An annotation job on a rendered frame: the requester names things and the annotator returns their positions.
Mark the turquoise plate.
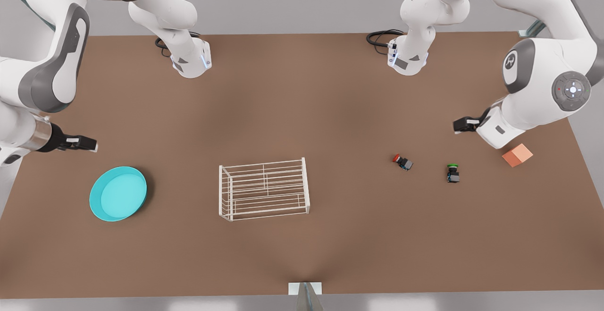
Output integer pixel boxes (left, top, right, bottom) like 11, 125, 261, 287
89, 166, 148, 222

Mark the orange cube block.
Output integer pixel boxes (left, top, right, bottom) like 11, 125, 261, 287
502, 143, 534, 168

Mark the black cable loop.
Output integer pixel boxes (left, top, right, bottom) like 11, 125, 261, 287
366, 29, 405, 56
155, 32, 201, 58

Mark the white wire shelf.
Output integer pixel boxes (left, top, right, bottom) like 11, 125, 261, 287
218, 157, 310, 222

